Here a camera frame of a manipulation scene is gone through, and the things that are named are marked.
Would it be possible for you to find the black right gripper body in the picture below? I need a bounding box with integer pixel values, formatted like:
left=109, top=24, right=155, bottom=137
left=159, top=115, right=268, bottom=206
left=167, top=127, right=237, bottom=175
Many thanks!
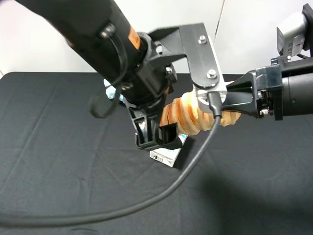
left=255, top=66, right=283, bottom=120

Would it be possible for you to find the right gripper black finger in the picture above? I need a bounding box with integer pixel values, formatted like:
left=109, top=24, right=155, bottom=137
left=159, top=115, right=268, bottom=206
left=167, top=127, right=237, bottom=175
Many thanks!
left=226, top=70, right=257, bottom=94
left=222, top=94, right=259, bottom=118

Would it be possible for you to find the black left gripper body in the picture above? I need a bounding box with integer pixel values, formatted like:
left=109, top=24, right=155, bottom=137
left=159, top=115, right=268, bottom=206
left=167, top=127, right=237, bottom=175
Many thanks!
left=117, top=31, right=179, bottom=106

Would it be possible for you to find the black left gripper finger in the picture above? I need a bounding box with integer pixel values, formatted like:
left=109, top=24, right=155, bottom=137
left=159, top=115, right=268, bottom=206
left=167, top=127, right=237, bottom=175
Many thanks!
left=126, top=94, right=182, bottom=150

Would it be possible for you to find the spiral bread roll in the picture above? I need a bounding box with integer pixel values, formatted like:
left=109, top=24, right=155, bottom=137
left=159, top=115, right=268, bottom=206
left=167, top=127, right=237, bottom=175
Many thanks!
left=159, top=89, right=241, bottom=137

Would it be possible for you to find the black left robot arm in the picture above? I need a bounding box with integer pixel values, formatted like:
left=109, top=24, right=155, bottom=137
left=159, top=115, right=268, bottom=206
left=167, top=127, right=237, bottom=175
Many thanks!
left=20, top=0, right=182, bottom=150

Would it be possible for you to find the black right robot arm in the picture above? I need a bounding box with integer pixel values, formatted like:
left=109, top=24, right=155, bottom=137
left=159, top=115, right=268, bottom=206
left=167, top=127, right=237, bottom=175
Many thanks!
left=223, top=56, right=313, bottom=120

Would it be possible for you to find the white milk carton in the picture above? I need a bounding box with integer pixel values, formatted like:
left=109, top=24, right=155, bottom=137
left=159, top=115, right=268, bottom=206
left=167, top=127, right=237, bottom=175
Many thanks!
left=149, top=147, right=182, bottom=167

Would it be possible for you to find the light blue bath loofah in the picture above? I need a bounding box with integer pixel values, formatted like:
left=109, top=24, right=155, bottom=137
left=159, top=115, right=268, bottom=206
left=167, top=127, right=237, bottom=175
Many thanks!
left=103, top=79, right=116, bottom=100

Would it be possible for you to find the black tablecloth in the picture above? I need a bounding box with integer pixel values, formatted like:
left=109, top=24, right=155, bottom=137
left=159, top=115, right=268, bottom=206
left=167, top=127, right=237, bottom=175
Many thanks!
left=0, top=72, right=313, bottom=235

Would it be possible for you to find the black camera cable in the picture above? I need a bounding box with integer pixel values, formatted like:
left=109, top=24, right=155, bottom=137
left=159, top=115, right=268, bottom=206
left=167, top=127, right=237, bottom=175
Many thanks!
left=0, top=92, right=224, bottom=227

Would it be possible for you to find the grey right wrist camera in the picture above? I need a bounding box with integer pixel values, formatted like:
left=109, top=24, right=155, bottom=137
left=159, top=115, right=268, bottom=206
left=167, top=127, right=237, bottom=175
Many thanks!
left=277, top=3, right=313, bottom=59

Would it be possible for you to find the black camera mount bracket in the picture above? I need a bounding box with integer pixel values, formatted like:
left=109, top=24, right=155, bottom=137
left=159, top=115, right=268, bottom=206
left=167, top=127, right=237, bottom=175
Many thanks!
left=148, top=23, right=211, bottom=88

